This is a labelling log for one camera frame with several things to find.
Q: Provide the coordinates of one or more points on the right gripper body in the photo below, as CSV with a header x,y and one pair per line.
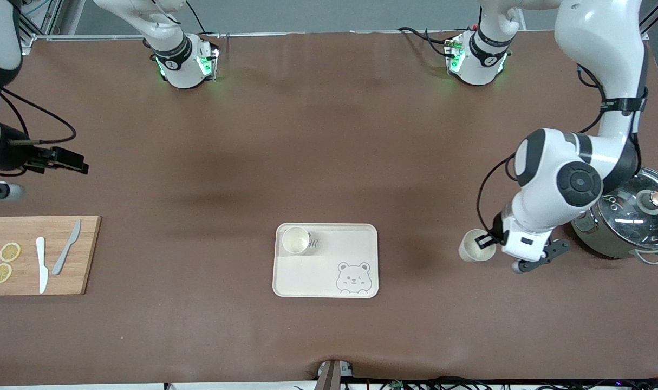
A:
x,y
14,154

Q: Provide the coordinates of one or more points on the white IKEA cup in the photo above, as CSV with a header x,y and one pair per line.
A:
x,y
471,252
295,240

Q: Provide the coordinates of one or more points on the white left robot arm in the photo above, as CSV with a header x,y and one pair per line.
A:
x,y
567,179

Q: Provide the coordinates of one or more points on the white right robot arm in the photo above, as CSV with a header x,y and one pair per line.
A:
x,y
177,65

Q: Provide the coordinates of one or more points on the bamboo cutting board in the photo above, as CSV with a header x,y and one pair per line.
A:
x,y
25,230

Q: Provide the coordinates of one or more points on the grey-green electric cooking pot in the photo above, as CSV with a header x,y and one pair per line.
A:
x,y
610,246

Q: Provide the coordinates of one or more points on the grey plastic knife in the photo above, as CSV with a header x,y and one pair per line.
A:
x,y
64,252

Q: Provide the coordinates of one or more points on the lemon slice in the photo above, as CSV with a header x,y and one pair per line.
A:
x,y
10,252
1,273

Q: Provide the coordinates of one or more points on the white plastic knife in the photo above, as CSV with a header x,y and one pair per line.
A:
x,y
41,265

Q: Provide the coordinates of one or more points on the glass pot lid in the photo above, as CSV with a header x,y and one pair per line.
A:
x,y
643,222

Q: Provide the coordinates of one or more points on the white bear print tray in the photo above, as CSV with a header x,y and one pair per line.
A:
x,y
312,276

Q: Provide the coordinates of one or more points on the brown table cover sheet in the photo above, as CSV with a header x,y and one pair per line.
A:
x,y
328,135

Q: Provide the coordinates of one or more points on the metal table edge clamp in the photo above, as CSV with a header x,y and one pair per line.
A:
x,y
331,376

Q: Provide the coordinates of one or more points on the aluminium frame profile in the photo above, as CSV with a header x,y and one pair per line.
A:
x,y
41,19
656,16

